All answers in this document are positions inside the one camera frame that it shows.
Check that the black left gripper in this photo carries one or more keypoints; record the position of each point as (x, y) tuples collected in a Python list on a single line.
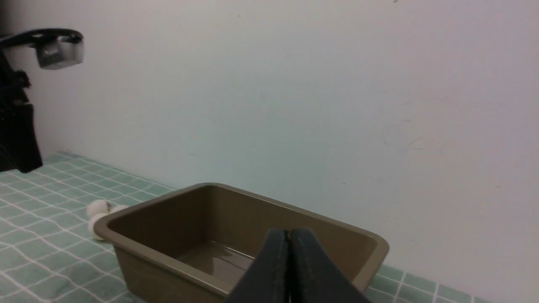
[(19, 149)]

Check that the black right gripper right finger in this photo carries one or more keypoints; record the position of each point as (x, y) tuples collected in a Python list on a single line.
[(314, 277)]

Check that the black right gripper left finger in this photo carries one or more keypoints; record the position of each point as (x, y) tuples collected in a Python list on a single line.
[(265, 281)]

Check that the white ping-pong ball with logo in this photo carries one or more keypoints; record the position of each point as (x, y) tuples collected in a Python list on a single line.
[(97, 207)]

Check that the brown plastic bin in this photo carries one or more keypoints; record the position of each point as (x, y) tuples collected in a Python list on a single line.
[(195, 244)]

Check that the green checked tablecloth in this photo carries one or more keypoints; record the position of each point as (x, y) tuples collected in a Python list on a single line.
[(50, 252)]

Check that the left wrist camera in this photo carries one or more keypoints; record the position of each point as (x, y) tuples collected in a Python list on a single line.
[(55, 48)]

